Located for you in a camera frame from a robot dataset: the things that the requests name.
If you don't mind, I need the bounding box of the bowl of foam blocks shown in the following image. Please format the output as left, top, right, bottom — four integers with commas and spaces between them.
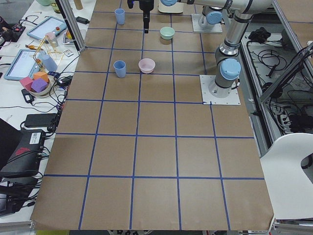
20, 71, 52, 98

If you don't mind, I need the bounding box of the pink bowl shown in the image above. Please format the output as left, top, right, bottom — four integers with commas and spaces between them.
138, 58, 156, 74

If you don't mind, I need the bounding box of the blue framed tablet upper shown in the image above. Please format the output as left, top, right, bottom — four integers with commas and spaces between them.
26, 16, 67, 40

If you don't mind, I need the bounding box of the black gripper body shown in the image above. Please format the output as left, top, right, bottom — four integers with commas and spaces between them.
127, 0, 154, 11

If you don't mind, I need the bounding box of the green bowl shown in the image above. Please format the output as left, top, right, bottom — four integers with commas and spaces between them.
160, 26, 175, 40

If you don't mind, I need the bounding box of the light blue cup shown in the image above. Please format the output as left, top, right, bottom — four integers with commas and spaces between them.
114, 8, 125, 25
113, 60, 126, 78

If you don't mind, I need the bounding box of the aluminium frame post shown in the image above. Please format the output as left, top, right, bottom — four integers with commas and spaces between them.
56, 0, 86, 52

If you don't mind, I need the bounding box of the black power adapter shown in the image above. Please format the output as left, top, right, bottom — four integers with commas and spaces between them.
24, 113, 56, 128

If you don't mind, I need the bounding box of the blue framed tablet lower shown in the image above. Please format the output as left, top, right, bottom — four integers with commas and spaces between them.
4, 49, 40, 81

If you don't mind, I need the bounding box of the blue framed tablet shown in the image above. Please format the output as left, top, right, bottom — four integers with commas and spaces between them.
26, 16, 67, 40
4, 49, 40, 81

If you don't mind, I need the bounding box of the white chair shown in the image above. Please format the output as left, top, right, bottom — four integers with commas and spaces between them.
261, 133, 313, 220

